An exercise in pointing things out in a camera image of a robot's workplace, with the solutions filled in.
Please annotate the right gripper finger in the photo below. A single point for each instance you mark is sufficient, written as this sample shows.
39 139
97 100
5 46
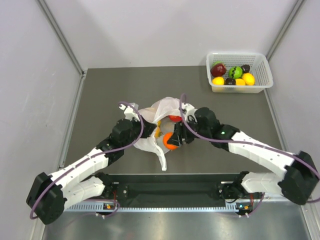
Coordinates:
178 128
172 140

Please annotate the slotted cable duct rail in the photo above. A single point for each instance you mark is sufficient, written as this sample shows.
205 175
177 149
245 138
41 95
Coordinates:
108 207

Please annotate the green striped fruit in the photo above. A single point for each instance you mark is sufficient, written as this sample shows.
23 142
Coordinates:
235 72

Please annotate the yellow lemon middle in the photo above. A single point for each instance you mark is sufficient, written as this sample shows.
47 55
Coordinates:
240 82

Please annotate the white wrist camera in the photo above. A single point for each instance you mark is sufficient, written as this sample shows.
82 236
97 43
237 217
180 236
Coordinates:
187 112
129 113

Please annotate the white printed plastic bag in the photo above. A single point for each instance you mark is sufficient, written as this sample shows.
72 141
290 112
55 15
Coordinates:
158 114

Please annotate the yellow fruit in bag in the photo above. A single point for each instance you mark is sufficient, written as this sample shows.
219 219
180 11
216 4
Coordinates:
158 131

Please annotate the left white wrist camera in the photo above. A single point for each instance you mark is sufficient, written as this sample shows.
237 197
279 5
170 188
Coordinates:
129 113

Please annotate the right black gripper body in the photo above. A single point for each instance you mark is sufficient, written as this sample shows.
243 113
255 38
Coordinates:
206 132

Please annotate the yellow lemon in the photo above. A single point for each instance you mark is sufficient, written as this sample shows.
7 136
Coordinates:
219 80
249 79
240 82

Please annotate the yellow lemon right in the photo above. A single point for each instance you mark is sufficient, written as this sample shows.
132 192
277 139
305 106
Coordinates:
249 79

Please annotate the yellow lemon left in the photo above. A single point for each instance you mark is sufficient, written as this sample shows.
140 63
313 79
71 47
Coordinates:
219 80

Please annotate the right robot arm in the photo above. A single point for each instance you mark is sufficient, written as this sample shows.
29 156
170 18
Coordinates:
293 176

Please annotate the red fruit in bag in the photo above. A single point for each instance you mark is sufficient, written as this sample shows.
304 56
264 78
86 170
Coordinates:
175 118

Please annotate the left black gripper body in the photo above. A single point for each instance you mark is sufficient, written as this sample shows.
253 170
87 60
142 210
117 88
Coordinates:
136 128

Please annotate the white perforated plastic basket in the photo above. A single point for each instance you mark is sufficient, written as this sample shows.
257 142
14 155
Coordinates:
259 68

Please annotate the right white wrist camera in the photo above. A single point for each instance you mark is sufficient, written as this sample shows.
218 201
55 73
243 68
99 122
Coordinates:
187 112

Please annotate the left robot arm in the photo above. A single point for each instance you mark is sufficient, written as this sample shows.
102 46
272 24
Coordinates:
51 194

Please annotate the red apple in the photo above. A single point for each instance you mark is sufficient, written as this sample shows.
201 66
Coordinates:
218 70

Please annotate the dark purple fruit front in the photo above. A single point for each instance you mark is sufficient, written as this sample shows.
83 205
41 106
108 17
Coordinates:
230 82

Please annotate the dark purple fruit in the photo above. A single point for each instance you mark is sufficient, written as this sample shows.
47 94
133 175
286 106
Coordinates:
245 68
230 82

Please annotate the dark purple fruit back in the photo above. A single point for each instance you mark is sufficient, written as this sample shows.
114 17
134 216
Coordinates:
245 68

